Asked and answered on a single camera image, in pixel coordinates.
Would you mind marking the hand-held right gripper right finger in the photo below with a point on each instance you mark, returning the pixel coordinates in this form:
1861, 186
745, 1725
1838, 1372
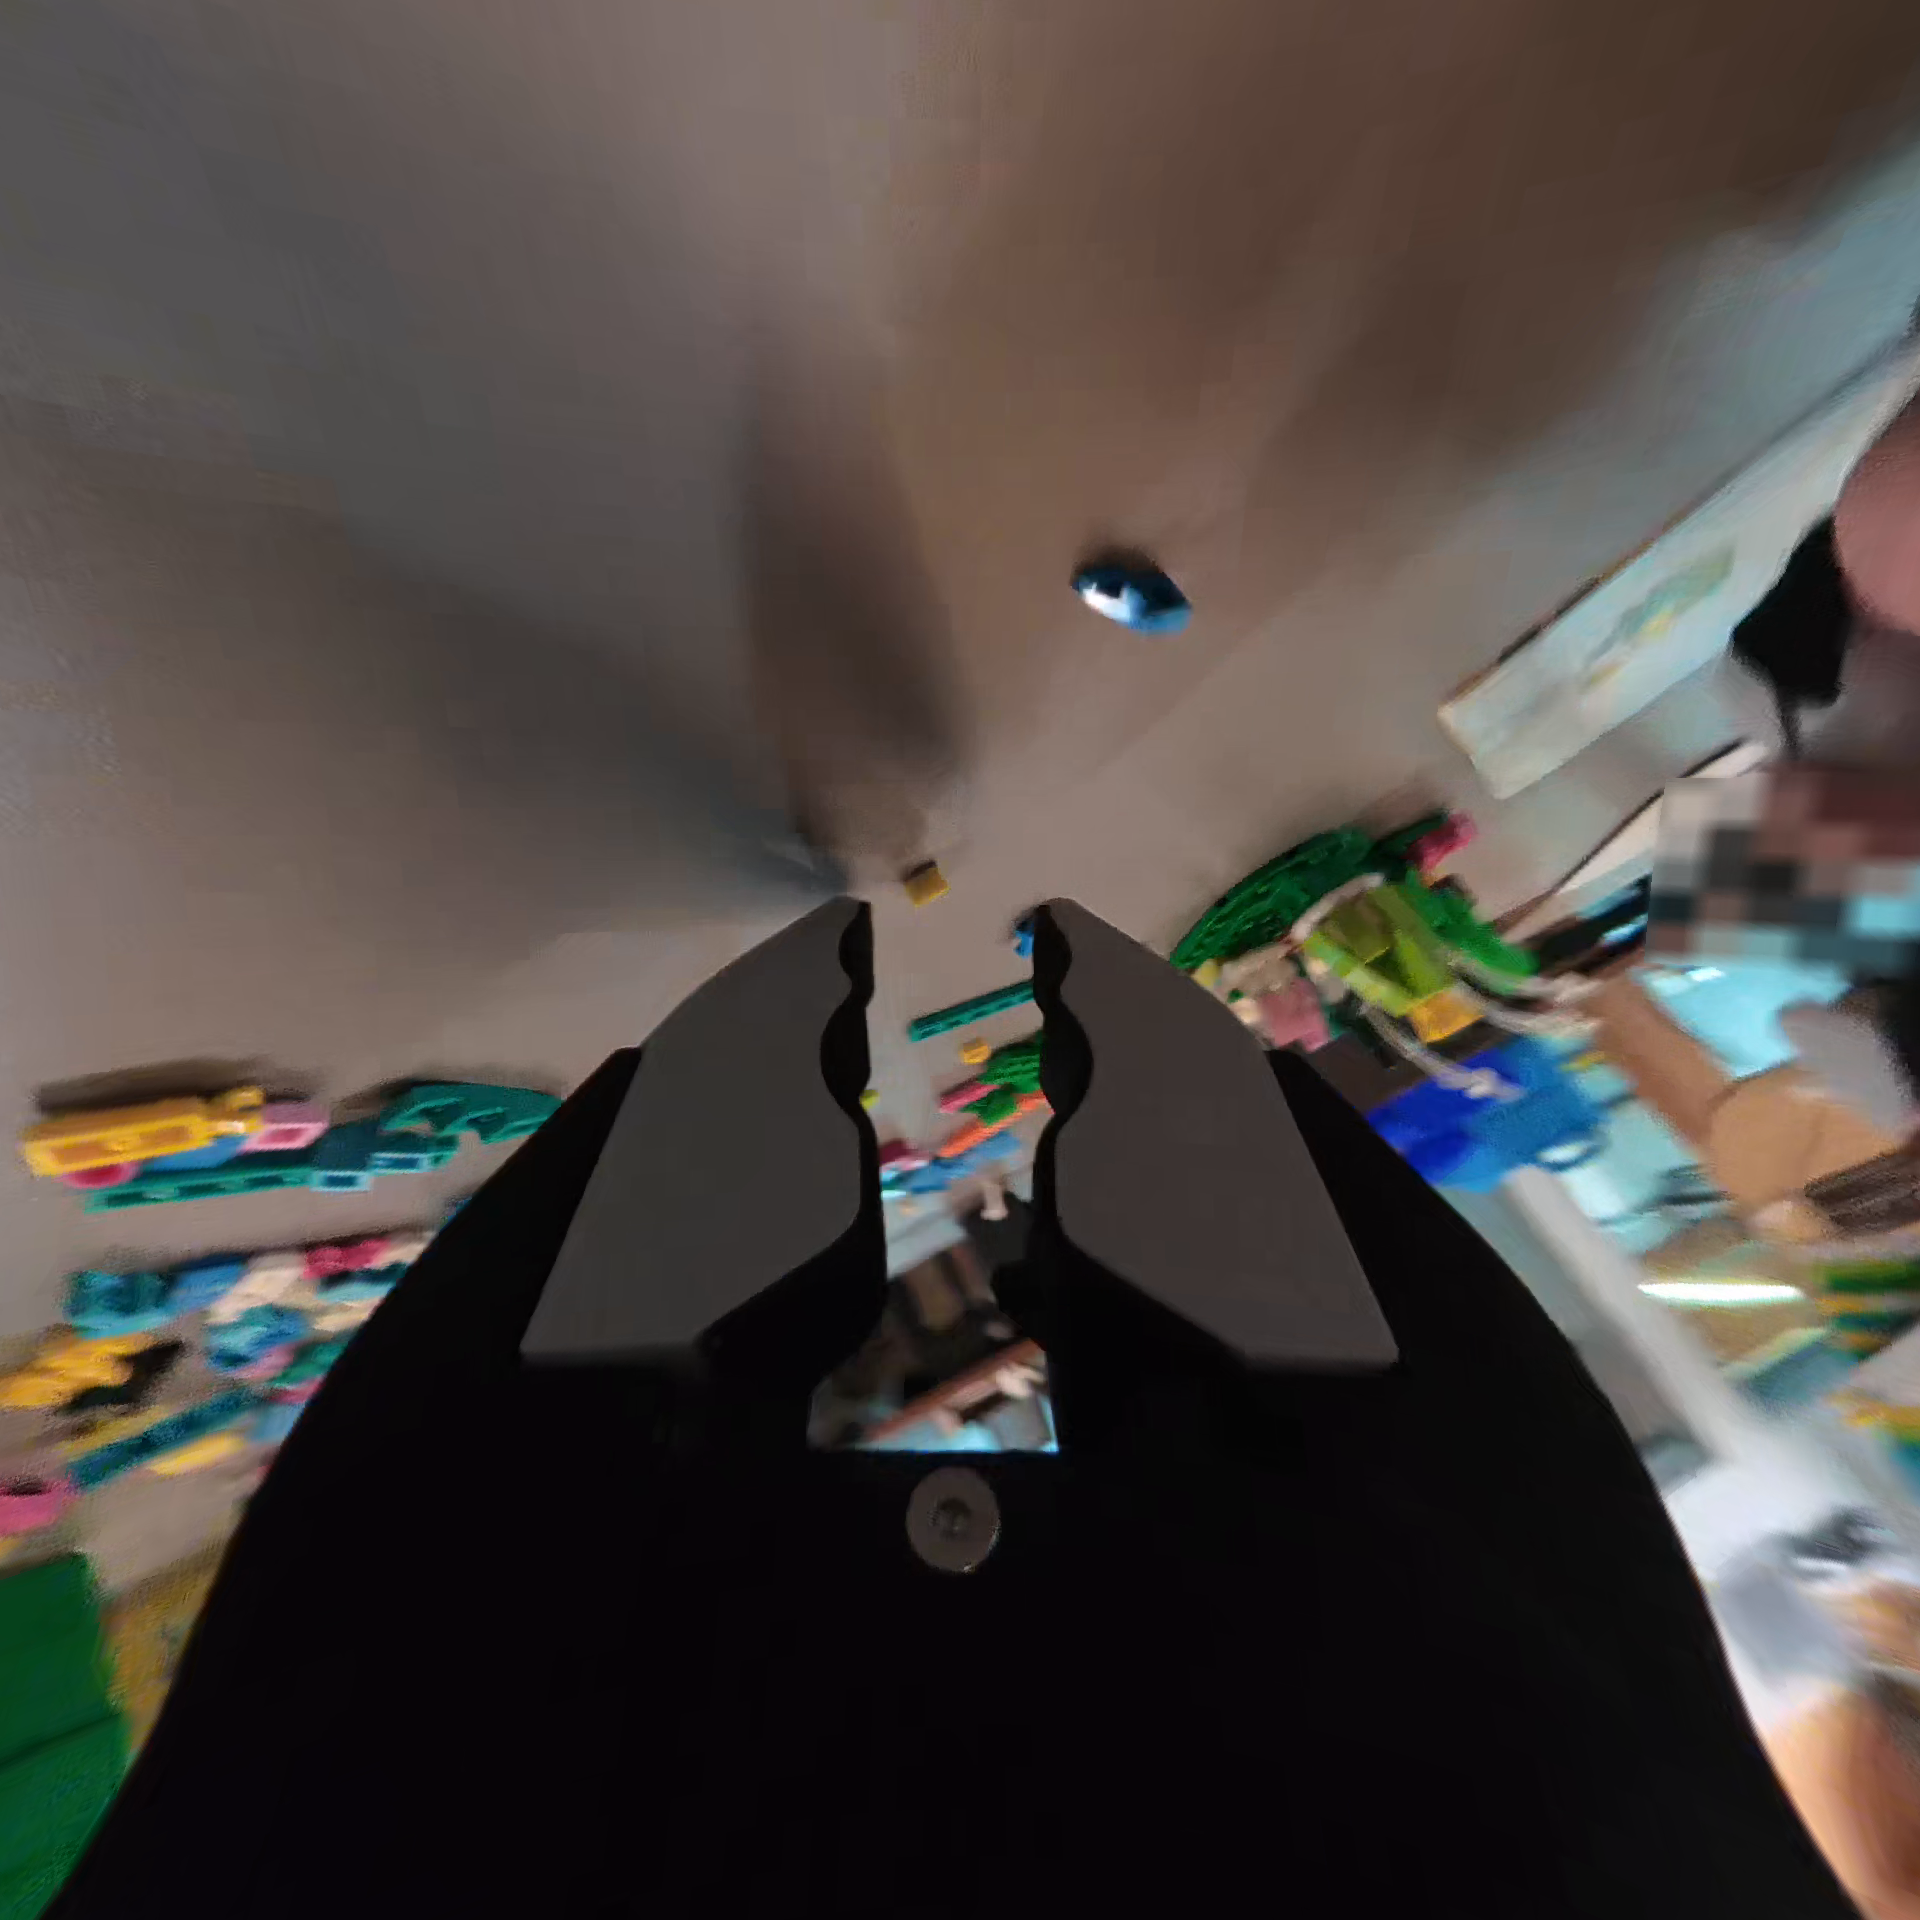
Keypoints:
1199, 1170

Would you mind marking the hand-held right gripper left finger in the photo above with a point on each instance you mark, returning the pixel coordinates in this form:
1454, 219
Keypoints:
706, 1140

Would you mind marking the small yellow brick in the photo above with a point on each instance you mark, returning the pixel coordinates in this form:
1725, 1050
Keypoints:
925, 883

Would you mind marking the grey desk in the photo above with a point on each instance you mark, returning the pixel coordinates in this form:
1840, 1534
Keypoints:
601, 449

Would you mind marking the teal curved brick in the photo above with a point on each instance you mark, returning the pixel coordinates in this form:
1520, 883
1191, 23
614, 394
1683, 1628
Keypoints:
465, 1117

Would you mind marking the long teal plate brick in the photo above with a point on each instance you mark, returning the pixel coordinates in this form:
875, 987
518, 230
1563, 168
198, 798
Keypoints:
972, 1014

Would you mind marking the green flower brick model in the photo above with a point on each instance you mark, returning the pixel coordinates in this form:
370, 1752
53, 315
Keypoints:
1350, 937

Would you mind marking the blue plastic crates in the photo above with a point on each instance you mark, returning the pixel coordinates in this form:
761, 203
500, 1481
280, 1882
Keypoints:
1478, 1117

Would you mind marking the long yellow brick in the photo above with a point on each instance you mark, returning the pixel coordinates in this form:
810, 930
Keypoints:
135, 1137

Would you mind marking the white instruction booklet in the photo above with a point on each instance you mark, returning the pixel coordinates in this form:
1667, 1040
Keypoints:
1621, 644

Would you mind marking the green plastic board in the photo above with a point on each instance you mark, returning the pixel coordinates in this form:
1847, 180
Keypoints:
53, 1725

